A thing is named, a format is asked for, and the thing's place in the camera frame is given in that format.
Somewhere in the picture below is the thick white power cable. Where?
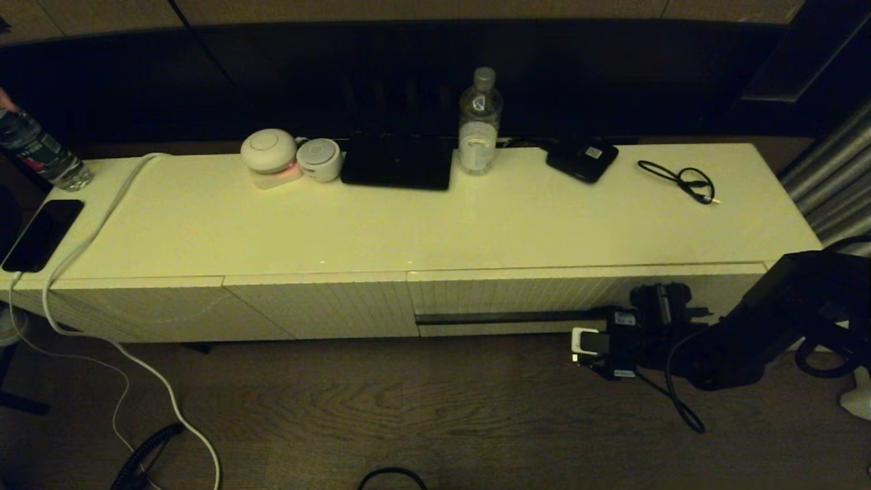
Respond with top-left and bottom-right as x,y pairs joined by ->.
42,153 -> 222,490

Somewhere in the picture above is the small black box with label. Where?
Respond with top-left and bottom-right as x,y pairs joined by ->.
546,138 -> 620,184

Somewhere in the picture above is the water bottle with green label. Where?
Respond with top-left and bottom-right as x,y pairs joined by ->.
0,109 -> 94,192

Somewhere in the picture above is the white drawer with dark handle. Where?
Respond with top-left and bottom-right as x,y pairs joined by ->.
406,264 -> 770,339

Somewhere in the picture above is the grey curtain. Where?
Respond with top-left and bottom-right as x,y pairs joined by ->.
779,102 -> 871,419

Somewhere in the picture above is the white low cabinet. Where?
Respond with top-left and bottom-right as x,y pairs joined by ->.
0,142 -> 838,344

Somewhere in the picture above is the white dome device pink base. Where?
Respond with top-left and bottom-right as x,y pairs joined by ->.
240,129 -> 303,191

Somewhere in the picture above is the black floor cable loop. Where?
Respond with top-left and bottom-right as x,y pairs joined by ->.
358,468 -> 428,490

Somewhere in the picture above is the clear bottle with grey cap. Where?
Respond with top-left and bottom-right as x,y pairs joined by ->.
457,66 -> 505,176

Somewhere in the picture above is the thin white charging cable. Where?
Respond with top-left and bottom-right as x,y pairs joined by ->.
10,272 -> 161,490

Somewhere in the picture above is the black audio cable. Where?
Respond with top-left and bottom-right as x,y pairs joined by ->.
638,159 -> 722,206

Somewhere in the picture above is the black smartphone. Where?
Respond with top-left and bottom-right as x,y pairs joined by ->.
1,199 -> 85,274

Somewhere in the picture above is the pale round floor object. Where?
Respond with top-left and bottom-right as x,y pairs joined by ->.
0,305 -> 30,348

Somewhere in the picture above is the black coiled cable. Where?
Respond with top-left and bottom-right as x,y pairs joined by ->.
111,423 -> 186,490

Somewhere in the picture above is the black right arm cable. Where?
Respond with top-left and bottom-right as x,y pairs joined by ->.
636,327 -> 708,434

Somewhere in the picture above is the black flat set-top box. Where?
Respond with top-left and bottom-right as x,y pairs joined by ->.
340,131 -> 454,191

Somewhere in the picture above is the small white round speaker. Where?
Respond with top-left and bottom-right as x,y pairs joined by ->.
297,138 -> 342,182

